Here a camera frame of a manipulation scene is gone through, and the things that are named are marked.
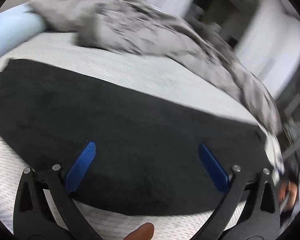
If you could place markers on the light blue pillow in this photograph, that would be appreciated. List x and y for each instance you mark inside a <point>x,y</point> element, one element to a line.
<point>17,25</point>

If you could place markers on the white honeycomb mattress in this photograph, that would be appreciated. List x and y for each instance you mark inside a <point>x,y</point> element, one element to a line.
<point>155,76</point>

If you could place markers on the person's right hand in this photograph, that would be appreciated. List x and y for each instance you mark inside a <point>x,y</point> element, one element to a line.
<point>287,195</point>

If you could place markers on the white curtain right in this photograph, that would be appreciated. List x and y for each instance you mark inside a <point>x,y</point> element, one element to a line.
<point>270,46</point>

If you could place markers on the person's left hand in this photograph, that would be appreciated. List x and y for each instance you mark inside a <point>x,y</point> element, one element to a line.
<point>144,232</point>

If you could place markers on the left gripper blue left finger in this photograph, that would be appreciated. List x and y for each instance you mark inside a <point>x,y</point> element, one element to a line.
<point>79,168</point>

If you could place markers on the grey crumpled duvet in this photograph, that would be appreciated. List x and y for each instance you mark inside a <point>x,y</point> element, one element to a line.
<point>134,26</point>

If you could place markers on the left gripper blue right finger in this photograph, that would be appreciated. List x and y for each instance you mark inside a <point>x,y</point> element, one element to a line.
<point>214,169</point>

